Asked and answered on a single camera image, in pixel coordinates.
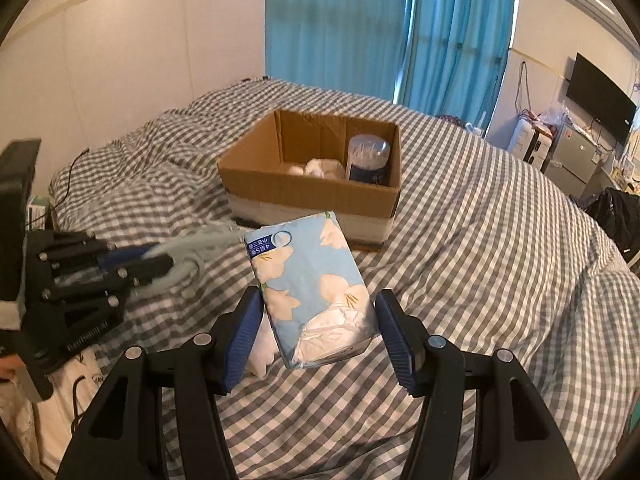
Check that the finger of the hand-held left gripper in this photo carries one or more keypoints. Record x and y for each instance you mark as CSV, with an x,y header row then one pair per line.
x,y
145,267
122,258

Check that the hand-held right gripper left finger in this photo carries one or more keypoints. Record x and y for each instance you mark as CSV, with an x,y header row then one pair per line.
x,y
244,336

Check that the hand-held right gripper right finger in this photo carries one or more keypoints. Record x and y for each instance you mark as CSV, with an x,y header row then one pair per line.
x,y
395,341

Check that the blue floral tissue packet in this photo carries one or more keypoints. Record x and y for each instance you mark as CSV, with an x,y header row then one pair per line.
x,y
310,280

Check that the cardboard box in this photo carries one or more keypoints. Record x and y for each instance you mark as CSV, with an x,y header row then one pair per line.
x,y
300,200

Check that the white crumpled tissue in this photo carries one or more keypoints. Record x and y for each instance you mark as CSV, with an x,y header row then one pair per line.
x,y
262,355

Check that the grey checked bed blanket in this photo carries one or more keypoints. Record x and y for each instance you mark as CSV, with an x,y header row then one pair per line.
x,y
475,240

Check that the white printed bag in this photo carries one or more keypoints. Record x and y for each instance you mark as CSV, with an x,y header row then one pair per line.
x,y
55,410

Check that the clear cotton swab jar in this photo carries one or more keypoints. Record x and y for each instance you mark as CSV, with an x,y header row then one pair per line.
x,y
368,160

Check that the black bag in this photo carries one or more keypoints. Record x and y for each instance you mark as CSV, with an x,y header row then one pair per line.
x,y
617,220

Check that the small grey fridge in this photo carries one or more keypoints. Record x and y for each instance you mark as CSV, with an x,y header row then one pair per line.
x,y
572,157

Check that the blue curtain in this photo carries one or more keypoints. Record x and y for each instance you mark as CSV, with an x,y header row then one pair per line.
x,y
335,25
457,40

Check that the black flat television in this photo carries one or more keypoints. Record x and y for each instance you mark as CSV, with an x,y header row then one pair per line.
x,y
600,95

